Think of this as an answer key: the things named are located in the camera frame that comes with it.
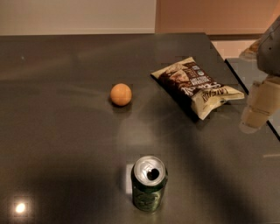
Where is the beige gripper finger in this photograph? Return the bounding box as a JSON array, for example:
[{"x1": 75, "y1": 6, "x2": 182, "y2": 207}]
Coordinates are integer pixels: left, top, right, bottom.
[{"x1": 239, "y1": 76, "x2": 280, "y2": 134}]

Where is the green soda can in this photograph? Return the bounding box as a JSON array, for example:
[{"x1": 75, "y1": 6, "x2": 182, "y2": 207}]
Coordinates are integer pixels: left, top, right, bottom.
[{"x1": 130, "y1": 156, "x2": 168, "y2": 213}]

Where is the brown chip bag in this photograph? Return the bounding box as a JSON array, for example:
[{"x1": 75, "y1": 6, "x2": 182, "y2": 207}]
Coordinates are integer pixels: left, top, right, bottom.
[{"x1": 151, "y1": 57, "x2": 244, "y2": 120}]

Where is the orange fruit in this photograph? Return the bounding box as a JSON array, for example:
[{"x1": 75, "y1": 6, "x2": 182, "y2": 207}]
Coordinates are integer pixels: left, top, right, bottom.
[{"x1": 110, "y1": 83, "x2": 132, "y2": 107}]

